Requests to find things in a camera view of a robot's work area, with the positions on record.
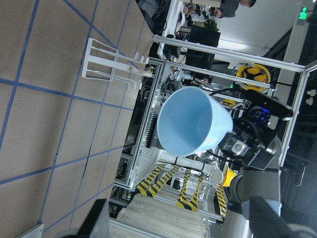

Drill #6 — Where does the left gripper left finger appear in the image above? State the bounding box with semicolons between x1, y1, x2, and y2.
76;199;109;238

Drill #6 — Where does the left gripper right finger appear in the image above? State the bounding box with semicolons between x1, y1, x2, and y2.
249;196;297;238

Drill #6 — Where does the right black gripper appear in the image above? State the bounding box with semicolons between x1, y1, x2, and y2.
219;118;279;170

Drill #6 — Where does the light blue cup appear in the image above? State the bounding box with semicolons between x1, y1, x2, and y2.
157;86;233;156

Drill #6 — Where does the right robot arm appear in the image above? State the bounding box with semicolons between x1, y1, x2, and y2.
219;118;282;238

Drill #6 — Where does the yellow hard hat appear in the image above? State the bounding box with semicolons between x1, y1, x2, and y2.
236;63;271;92

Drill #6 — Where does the person at desk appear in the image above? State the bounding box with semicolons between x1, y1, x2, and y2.
209;0;256;18

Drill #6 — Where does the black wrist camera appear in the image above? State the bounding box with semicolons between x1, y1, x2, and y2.
244;89;293;120

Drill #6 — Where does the white wire cup rack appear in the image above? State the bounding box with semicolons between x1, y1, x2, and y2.
81;37;153;89

